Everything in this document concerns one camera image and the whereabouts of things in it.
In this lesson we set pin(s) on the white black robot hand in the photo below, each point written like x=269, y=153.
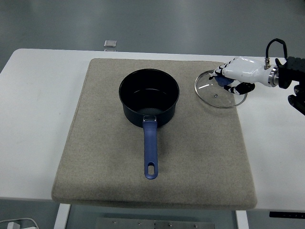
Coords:
x=245, y=70

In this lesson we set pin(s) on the glass lid with blue knob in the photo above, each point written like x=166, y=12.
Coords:
x=222, y=81

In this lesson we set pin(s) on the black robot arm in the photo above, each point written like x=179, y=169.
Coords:
x=295, y=69

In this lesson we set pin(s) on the beige fabric mat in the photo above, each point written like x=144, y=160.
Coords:
x=190, y=148

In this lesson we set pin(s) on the small silver floor plate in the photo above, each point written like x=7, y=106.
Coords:
x=110, y=43

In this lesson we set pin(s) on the black table control panel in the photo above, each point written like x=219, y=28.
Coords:
x=286, y=214

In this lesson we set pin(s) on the white table leg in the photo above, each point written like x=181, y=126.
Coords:
x=62, y=217
x=242, y=220

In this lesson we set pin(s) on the grey metal plate with screws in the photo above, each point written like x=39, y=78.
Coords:
x=119, y=224

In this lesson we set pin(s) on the white power adapter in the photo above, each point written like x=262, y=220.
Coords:
x=13, y=225

